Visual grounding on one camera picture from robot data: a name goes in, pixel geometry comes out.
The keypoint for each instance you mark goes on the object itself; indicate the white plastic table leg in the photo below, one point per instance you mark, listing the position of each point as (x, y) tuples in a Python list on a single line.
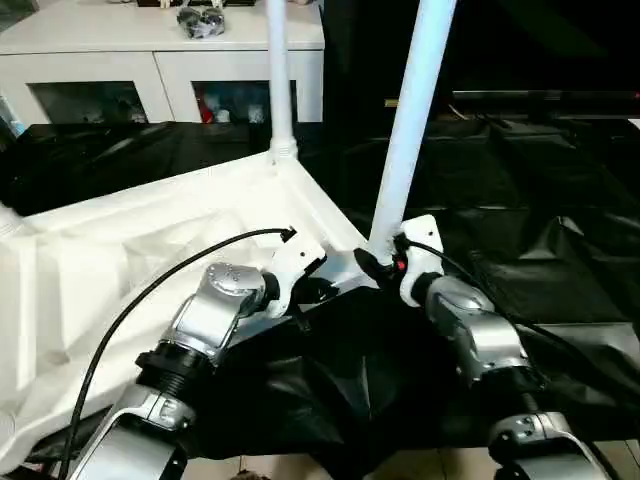
[(7, 220), (280, 75), (410, 125)]

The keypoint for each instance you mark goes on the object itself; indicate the white plastic table top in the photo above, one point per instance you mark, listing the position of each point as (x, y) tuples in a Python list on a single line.
[(125, 240)]

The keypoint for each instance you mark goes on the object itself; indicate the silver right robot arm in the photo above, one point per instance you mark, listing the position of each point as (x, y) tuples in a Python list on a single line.
[(475, 325)]

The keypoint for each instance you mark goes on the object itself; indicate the black plastic mat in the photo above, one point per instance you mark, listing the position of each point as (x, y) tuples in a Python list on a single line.
[(525, 200)]

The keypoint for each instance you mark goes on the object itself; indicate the dark metal rod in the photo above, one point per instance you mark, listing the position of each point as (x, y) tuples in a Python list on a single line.
[(545, 95)]

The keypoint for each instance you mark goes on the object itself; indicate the white cabinet with glass doors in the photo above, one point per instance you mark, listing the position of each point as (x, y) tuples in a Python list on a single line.
[(150, 55)]

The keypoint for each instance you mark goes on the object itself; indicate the clear bag of black parts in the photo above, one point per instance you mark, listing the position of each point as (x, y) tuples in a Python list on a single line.
[(200, 20)]

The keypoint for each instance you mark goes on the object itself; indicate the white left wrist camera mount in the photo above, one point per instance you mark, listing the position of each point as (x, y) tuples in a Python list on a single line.
[(295, 265)]

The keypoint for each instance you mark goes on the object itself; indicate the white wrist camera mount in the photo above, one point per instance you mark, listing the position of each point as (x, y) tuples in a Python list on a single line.
[(420, 245), (295, 265)]

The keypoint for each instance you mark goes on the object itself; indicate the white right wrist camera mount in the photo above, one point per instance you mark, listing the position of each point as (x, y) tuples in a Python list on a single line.
[(420, 245)]

